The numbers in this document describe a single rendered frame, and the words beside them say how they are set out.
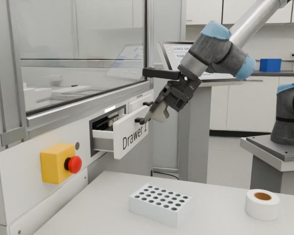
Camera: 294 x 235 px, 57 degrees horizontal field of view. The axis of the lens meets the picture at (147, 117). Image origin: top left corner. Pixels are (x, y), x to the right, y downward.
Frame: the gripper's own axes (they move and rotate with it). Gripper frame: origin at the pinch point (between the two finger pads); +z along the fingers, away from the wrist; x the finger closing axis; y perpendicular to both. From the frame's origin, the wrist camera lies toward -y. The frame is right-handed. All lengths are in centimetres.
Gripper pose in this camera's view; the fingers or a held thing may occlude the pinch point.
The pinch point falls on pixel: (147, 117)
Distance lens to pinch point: 88.4
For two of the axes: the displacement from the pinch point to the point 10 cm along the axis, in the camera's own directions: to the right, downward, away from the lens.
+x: 2.9, -2.1, 9.3
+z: -5.5, 7.6, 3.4
